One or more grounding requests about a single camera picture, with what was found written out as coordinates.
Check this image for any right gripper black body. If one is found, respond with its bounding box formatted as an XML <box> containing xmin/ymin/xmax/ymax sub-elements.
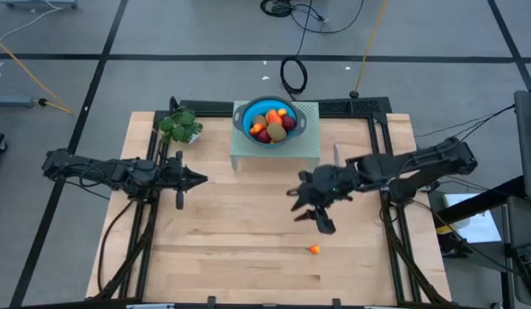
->
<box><xmin>298</xmin><ymin>164</ymin><xmax>356</xmax><ymax>235</ymax></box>

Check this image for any coiled black cable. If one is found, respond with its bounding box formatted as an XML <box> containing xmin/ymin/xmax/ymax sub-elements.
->
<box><xmin>280</xmin><ymin>0</ymin><xmax>311</xmax><ymax>97</ymax></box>

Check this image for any green potted plant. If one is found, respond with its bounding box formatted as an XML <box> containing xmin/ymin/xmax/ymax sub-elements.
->
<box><xmin>156</xmin><ymin>106</ymin><xmax>204</xmax><ymax>146</ymax></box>

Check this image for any tangled black cable bundle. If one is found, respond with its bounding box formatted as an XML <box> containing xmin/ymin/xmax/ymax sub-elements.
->
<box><xmin>259</xmin><ymin>0</ymin><xmax>365</xmax><ymax>35</ymax></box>

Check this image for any grey stand base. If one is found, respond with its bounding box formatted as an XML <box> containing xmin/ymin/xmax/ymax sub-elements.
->
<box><xmin>0</xmin><ymin>94</ymin><xmax>34</xmax><ymax>109</ymax></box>
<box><xmin>1</xmin><ymin>0</ymin><xmax>80</xmax><ymax>10</ymax></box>

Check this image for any yellow floor cable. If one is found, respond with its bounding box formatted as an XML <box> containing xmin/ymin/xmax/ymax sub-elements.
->
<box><xmin>0</xmin><ymin>33</ymin><xmax>74</xmax><ymax>115</ymax></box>

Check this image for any blue grey collapsible bowl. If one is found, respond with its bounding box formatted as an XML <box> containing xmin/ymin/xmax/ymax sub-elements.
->
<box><xmin>232</xmin><ymin>95</ymin><xmax>308</xmax><ymax>150</ymax></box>

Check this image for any orange red mango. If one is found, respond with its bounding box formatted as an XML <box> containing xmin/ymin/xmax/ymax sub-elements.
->
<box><xmin>264</xmin><ymin>108</ymin><xmax>284</xmax><ymax>126</ymax></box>

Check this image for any black metal table frame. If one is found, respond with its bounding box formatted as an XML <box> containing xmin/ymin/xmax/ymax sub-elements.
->
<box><xmin>93</xmin><ymin>96</ymin><xmax>453</xmax><ymax>309</ymax></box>

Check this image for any white floor cable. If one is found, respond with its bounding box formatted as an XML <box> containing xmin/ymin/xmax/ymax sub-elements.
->
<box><xmin>0</xmin><ymin>6</ymin><xmax>64</xmax><ymax>42</ymax></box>

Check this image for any black keyboard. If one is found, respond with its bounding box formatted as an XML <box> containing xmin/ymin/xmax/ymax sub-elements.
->
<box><xmin>514</xmin><ymin>240</ymin><xmax>531</xmax><ymax>280</ymax></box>

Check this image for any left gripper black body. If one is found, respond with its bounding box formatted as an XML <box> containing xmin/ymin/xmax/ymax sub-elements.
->
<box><xmin>160</xmin><ymin>149</ymin><xmax>185</xmax><ymax>211</ymax></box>

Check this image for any grey desk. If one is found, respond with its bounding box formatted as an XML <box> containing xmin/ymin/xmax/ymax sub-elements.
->
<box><xmin>503</xmin><ymin>195</ymin><xmax>531</xmax><ymax>308</ymax></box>

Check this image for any grey monitor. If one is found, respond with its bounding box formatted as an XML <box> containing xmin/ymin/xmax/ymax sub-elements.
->
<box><xmin>513</xmin><ymin>88</ymin><xmax>531</xmax><ymax>203</ymax></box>

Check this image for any hanging yellow cable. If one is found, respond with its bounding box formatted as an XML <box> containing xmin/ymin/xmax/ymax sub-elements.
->
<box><xmin>349</xmin><ymin>0</ymin><xmax>390</xmax><ymax>100</ymax></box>

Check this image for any mint green perforated shelf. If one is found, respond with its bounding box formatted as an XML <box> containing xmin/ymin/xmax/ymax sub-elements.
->
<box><xmin>229</xmin><ymin>101</ymin><xmax>323</xmax><ymax>173</ymax></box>

